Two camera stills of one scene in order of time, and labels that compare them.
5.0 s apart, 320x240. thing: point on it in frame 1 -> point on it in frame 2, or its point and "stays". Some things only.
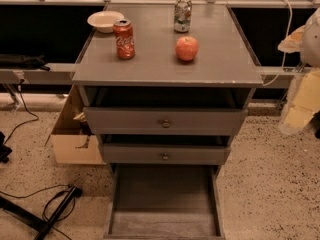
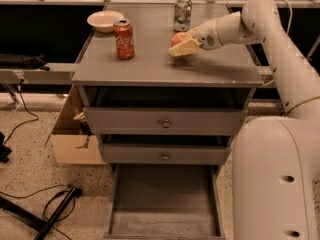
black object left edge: x=5 y=151 stays
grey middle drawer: x=161 y=154 stays
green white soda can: x=182 y=15 stays
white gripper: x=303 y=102 -> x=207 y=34
